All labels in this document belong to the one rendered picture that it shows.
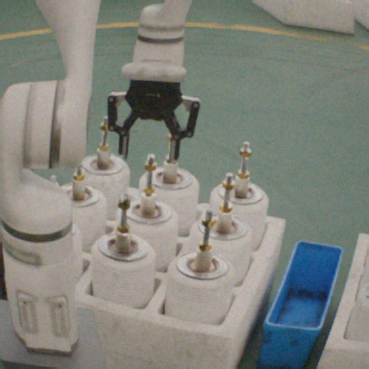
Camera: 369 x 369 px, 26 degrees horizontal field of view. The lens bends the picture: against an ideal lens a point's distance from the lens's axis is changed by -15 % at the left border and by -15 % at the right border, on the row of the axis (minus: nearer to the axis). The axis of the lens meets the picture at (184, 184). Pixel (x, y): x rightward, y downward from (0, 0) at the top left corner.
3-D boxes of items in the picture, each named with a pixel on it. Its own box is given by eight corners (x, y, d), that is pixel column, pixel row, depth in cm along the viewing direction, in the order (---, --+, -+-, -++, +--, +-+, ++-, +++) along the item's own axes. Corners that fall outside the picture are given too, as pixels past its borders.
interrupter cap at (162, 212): (147, 232, 136) (147, 227, 136) (112, 210, 140) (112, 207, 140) (183, 215, 141) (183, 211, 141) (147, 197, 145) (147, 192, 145)
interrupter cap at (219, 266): (224, 254, 132) (224, 250, 132) (233, 281, 126) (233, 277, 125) (171, 254, 131) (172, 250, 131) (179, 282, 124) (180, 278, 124)
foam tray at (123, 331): (217, 405, 131) (233, 337, 123) (15, 347, 139) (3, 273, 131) (269, 298, 165) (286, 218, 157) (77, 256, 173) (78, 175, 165)
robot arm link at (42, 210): (-5, 103, 79) (-3, 248, 87) (79, 98, 80) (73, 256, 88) (6, 73, 87) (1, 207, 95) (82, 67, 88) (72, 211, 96)
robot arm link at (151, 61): (119, 80, 123) (124, 43, 120) (130, 58, 133) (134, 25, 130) (184, 84, 123) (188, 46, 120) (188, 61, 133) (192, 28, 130)
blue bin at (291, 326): (304, 375, 140) (321, 331, 134) (250, 370, 142) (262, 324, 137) (332, 295, 166) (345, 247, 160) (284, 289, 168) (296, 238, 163)
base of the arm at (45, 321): (84, 357, 96) (76, 244, 88) (16, 351, 94) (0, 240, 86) (74, 317, 104) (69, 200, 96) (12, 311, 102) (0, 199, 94)
